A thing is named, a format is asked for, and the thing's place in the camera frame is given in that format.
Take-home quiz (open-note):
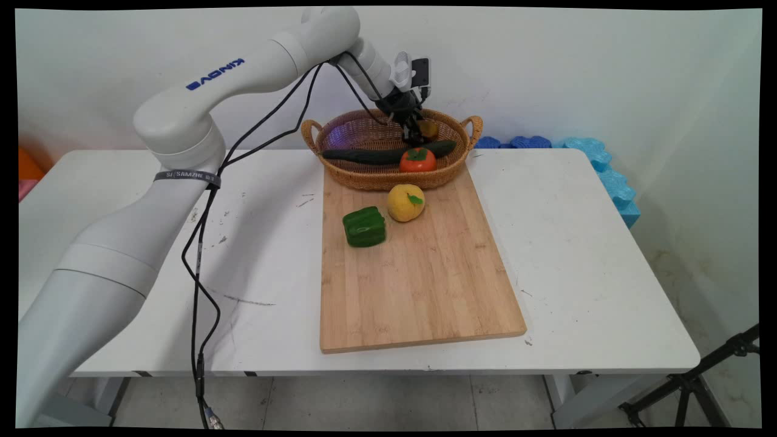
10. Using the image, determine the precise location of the red tomato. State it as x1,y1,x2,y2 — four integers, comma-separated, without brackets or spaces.
398,147,438,174

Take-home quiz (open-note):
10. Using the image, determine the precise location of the white ribbed camera mount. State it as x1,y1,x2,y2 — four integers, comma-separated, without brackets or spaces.
391,51,415,92

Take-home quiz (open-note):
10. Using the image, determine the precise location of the black velcro cable strap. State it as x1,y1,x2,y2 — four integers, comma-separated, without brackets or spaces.
153,170,223,191

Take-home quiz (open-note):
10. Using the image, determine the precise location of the orange foam block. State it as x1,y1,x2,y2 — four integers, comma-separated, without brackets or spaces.
18,147,47,182

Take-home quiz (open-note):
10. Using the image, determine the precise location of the black tripod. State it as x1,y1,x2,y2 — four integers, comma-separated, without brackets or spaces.
619,323,761,429

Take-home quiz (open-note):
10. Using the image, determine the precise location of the woven wicker basket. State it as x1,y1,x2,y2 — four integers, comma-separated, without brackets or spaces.
300,107,484,192

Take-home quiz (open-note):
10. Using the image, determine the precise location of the white table leg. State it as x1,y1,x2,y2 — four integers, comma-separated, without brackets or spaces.
544,371,676,430
33,376,132,429

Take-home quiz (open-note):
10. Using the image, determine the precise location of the dark green cucumber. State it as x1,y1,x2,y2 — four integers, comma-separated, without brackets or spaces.
321,140,458,166

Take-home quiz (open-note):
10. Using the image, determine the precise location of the black cable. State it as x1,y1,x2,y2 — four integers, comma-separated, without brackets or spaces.
182,51,390,429
219,61,326,175

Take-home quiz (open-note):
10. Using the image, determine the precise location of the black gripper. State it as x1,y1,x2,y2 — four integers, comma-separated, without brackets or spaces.
375,87,428,146

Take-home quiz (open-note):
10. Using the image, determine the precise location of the green bell pepper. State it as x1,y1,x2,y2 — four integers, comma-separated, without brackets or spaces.
342,206,387,248

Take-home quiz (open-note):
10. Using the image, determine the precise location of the light blue foam mat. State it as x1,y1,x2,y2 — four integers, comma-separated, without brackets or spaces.
554,137,642,229

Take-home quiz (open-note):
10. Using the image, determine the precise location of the wooden cutting board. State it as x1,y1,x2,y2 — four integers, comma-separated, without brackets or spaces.
319,164,528,355

